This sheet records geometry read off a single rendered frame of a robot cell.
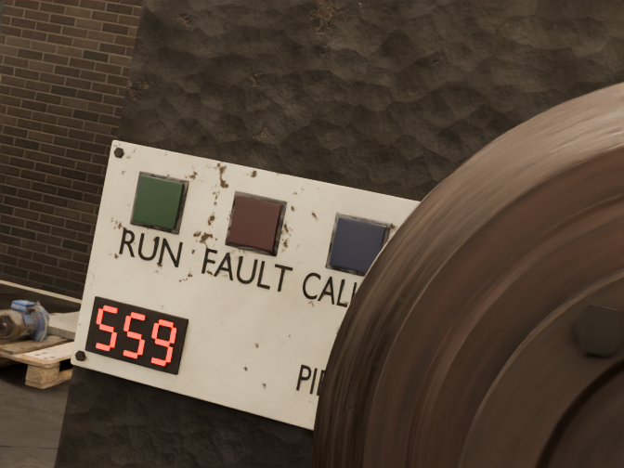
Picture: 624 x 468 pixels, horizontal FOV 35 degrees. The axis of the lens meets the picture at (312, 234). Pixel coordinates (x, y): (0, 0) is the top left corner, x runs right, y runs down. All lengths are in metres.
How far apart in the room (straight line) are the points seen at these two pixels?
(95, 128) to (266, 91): 6.86
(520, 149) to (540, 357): 0.14
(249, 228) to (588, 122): 0.28
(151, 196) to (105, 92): 6.85
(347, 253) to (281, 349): 0.09
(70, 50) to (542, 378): 7.40
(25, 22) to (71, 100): 0.73
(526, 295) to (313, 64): 0.30
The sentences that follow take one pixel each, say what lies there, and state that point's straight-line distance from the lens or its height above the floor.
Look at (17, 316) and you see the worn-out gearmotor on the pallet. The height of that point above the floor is 0.29.
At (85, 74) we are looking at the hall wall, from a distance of 7.71.
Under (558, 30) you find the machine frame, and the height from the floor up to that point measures 1.38.
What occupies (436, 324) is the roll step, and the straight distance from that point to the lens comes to 0.56.
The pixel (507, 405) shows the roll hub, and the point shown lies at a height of 1.15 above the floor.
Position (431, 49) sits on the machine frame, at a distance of 0.74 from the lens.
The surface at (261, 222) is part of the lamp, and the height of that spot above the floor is 1.20.
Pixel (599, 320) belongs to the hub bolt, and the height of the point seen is 1.20.
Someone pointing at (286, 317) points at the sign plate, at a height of 1.14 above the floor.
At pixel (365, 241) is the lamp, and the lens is 0.71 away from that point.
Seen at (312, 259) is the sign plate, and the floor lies 1.18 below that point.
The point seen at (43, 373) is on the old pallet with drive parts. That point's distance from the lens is 4.99.
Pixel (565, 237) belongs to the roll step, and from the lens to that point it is 0.53.
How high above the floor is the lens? 1.24
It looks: 3 degrees down
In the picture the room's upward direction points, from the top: 11 degrees clockwise
